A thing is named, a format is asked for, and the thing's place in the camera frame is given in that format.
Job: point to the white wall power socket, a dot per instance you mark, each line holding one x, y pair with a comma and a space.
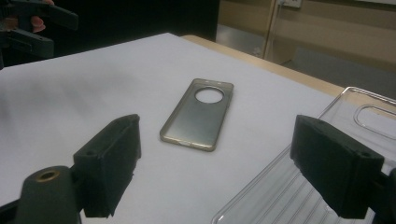
291, 3

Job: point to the wooden cabinet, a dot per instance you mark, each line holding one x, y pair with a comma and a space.
327, 31

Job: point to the grey phone case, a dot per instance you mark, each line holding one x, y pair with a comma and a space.
193, 124

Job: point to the black curtain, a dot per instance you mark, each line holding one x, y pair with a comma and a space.
140, 18

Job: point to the clear phone case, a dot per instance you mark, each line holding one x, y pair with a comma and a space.
280, 193

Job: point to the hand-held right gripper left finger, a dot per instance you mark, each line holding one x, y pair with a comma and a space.
106, 161

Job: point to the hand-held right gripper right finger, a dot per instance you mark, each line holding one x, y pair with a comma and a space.
336, 165

